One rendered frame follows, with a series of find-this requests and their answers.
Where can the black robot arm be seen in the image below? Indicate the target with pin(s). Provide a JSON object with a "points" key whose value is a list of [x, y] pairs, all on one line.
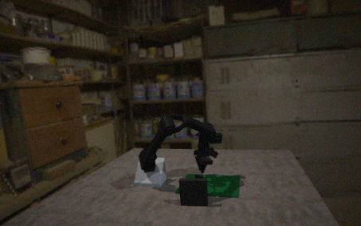
{"points": [[206, 134]]}

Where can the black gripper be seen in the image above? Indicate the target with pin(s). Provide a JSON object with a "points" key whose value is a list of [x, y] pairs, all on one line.
{"points": [[201, 158]]}

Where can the green circuit board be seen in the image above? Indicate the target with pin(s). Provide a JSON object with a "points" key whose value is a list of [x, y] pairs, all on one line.
{"points": [[221, 186]]}

